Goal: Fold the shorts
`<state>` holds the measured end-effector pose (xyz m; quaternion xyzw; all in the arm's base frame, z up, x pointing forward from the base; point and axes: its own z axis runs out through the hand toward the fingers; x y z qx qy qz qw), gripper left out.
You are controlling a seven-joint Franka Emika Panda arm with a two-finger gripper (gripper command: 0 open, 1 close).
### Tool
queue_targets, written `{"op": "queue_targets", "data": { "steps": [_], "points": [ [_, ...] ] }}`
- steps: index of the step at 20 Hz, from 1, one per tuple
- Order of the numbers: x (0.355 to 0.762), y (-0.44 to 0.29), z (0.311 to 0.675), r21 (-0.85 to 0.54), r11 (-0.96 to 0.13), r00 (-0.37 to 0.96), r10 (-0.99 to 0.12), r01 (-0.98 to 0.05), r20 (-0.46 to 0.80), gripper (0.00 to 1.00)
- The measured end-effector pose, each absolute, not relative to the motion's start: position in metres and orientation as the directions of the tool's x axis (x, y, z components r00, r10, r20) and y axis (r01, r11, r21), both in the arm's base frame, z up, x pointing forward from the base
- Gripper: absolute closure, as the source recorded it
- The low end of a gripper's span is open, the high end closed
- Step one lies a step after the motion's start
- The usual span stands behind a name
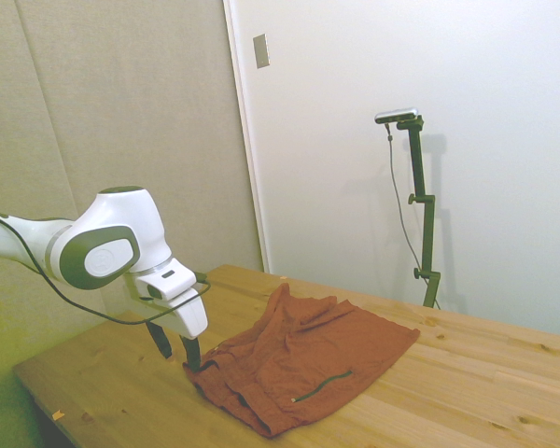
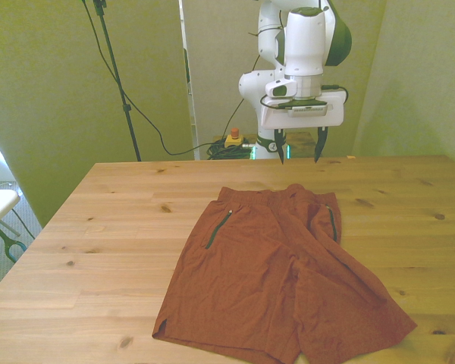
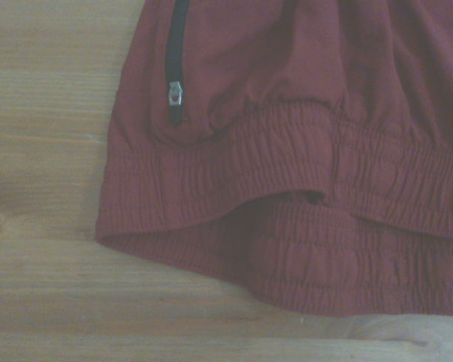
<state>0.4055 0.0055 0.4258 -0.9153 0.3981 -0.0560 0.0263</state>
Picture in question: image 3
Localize rust red shorts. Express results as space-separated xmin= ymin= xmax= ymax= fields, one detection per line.
xmin=94 ymin=0 xmax=453 ymax=317

